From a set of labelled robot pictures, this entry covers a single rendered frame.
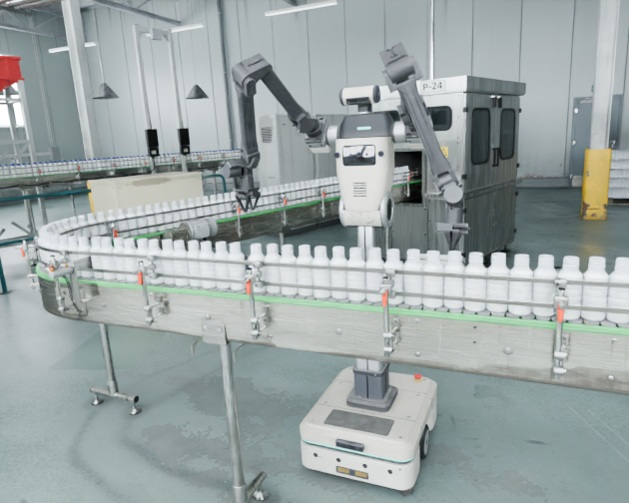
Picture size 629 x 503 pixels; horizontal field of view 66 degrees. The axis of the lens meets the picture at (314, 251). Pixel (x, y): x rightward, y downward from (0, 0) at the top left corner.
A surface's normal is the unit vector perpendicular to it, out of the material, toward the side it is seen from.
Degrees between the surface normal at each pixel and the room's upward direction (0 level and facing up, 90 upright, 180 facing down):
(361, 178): 90
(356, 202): 90
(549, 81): 90
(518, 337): 90
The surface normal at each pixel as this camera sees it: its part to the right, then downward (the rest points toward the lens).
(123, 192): 0.75, 0.11
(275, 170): -0.66, 0.21
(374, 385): -0.40, 0.23
